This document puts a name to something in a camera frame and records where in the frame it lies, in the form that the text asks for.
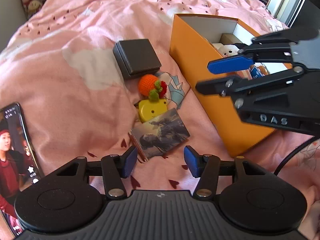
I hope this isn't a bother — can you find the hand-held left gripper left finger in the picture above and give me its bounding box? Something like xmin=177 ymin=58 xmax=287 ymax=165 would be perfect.
xmin=49 ymin=145 xmax=138 ymax=201

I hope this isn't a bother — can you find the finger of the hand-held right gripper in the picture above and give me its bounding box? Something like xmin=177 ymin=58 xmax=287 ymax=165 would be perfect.
xmin=207 ymin=26 xmax=320 ymax=75
xmin=195 ymin=67 xmax=305 ymax=97

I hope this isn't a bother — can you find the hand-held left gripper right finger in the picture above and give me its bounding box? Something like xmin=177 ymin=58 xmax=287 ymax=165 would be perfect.
xmin=184 ymin=145 xmax=275 ymax=198

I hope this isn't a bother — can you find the white plush toy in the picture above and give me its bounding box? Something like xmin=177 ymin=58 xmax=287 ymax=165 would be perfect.
xmin=212 ymin=42 xmax=241 ymax=58

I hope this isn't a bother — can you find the blue card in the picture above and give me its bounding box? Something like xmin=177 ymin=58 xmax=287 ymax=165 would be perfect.
xmin=249 ymin=66 xmax=268 ymax=80

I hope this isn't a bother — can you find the orange cardboard box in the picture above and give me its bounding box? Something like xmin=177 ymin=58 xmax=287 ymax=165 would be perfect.
xmin=169 ymin=14 xmax=293 ymax=157

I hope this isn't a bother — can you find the brown plush toy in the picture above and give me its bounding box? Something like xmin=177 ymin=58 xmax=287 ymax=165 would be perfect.
xmin=257 ymin=65 xmax=270 ymax=77

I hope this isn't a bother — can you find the dark picture card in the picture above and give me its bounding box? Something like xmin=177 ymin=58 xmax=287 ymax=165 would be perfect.
xmin=129 ymin=107 xmax=191 ymax=162

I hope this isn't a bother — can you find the yellow plastic case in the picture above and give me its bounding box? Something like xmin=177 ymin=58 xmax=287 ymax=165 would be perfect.
xmin=138 ymin=99 xmax=168 ymax=123

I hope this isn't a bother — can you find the orange crochet fruit toy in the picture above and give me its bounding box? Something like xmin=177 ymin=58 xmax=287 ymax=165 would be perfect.
xmin=138 ymin=74 xmax=167 ymax=103

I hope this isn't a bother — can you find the dark grey square box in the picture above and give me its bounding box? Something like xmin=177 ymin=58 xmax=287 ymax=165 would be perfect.
xmin=112 ymin=39 xmax=162 ymax=81

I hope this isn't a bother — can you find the smartphone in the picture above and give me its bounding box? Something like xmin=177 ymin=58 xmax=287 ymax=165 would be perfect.
xmin=0 ymin=102 xmax=45 ymax=238

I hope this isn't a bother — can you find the pink printed blanket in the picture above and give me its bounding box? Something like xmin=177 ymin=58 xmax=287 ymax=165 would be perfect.
xmin=0 ymin=0 xmax=320 ymax=198

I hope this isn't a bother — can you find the black cable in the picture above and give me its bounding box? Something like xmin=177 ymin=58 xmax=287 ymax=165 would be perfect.
xmin=274 ymin=135 xmax=317 ymax=177

